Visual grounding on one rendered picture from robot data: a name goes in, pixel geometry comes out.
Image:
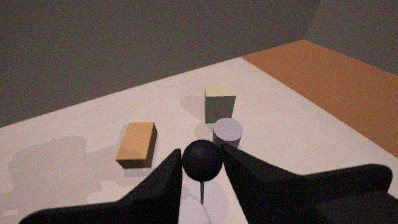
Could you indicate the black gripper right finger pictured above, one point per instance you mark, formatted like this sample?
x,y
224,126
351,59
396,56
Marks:
x,y
268,194

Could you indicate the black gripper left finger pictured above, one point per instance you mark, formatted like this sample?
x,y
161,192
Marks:
x,y
156,200

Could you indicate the grey cylinder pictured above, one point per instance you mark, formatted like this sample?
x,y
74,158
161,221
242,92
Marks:
x,y
227,130

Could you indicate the tan rectangular block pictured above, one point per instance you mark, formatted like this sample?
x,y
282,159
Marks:
x,y
137,147

